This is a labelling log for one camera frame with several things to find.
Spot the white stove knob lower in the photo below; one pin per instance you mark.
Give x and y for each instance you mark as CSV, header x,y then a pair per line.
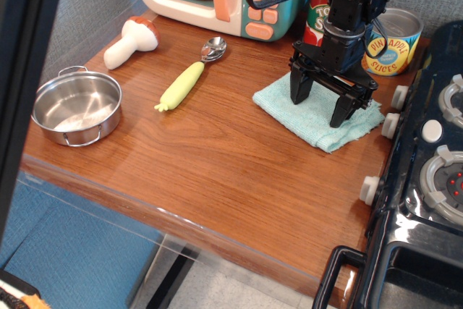
x,y
368,189

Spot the spoon with yellow-green handle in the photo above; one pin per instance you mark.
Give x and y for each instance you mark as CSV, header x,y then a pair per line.
x,y
177,91

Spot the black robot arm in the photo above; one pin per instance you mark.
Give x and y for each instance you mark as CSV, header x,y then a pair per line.
x,y
350,14

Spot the orange fuzzy object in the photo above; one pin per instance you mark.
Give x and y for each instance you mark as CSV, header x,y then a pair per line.
x,y
35,302

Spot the white toy mushroom brown cap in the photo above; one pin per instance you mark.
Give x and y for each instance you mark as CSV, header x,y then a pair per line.
x,y
138,34

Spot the steel pot with handles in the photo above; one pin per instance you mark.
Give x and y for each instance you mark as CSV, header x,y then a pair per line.
x,y
78,107

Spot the white stove knob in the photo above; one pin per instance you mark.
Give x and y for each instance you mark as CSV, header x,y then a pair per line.
x,y
368,189
389,125
399,97

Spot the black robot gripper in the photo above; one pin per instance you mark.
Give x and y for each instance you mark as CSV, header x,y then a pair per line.
x,y
336,64

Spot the black toy stove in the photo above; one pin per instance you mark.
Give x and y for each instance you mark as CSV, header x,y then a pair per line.
x,y
413,256

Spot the tomato sauce can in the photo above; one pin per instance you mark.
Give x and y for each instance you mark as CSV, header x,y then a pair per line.
x,y
317,12

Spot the light teal towel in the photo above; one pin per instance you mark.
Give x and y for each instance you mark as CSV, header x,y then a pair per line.
x,y
310,120

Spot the white stove knob middle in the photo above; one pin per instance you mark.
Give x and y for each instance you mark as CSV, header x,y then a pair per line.
x,y
389,125

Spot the pineapple slices can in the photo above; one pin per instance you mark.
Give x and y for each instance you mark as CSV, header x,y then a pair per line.
x,y
403,29

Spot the white stove knob upper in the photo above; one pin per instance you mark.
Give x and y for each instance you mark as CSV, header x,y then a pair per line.
x,y
399,97

